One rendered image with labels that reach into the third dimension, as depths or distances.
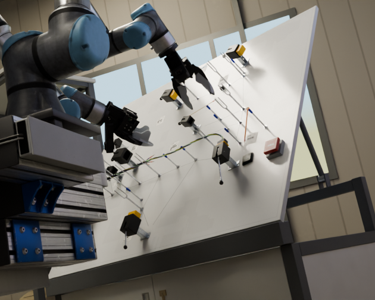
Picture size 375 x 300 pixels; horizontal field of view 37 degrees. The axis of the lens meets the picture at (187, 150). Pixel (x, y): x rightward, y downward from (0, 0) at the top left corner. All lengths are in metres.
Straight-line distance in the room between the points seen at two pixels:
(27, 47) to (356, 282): 1.24
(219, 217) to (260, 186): 0.17
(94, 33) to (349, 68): 2.92
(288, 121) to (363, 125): 2.10
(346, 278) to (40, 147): 1.18
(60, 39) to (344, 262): 1.13
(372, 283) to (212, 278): 0.55
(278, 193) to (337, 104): 2.36
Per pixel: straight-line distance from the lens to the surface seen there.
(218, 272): 1.83
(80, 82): 2.95
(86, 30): 1.31
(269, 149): 1.80
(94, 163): 1.17
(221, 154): 1.86
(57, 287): 2.40
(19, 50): 1.40
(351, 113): 3.99
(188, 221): 1.92
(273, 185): 1.74
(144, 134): 1.91
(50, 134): 1.04
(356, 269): 1.97
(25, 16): 5.14
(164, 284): 1.99
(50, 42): 1.34
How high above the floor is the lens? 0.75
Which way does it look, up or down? 13 degrees up
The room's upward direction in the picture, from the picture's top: 11 degrees counter-clockwise
